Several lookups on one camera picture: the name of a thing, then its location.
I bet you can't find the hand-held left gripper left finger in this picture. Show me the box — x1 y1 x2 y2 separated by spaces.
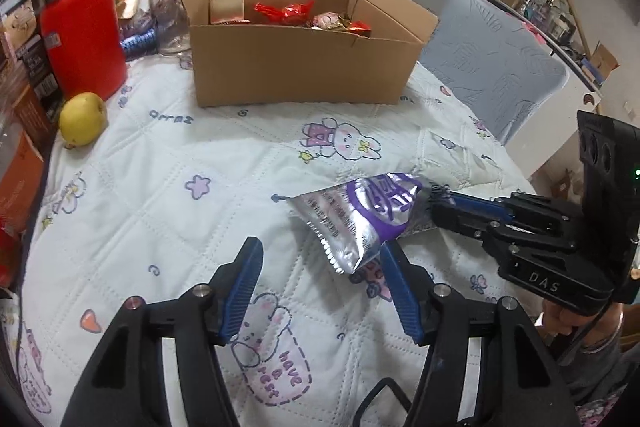
60 237 264 427

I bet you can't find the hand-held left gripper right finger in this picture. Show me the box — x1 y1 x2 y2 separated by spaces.
380 241 581 427

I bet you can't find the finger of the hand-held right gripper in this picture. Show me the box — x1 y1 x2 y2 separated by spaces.
431 204 576 253
432 189 568 228

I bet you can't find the silver purple snack packet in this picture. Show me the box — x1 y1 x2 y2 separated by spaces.
287 173 436 275

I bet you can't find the brown cardboard box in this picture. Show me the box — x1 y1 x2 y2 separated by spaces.
177 0 440 108

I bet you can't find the large red snack packet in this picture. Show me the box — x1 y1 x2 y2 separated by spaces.
254 0 315 28

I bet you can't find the gold paper box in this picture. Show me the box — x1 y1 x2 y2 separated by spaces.
209 0 246 25

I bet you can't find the person's right forearm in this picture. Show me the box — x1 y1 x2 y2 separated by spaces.
565 337 640 408

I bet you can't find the person's right hand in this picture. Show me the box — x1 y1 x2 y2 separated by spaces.
537 299 626 358

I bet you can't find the quilted printed tablecloth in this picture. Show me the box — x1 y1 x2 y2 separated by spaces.
12 52 551 427

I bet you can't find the grey covered chair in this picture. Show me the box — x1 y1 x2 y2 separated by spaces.
419 0 571 145

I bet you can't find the small open carton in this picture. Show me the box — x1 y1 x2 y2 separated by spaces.
582 42 621 85

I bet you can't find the green apple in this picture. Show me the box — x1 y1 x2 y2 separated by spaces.
59 92 108 148

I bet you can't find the pink snack packet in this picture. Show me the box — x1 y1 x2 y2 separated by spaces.
312 11 346 30

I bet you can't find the orange box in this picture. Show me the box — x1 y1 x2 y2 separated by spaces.
0 127 46 233

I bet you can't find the blue white striped packet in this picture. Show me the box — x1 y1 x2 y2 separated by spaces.
120 29 158 58

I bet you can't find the clear glass jar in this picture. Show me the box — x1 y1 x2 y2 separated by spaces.
147 0 192 55

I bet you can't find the red plastic canister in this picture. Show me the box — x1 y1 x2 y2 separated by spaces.
40 0 128 102

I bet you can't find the black cable loop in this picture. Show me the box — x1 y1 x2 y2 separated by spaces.
352 377 416 427

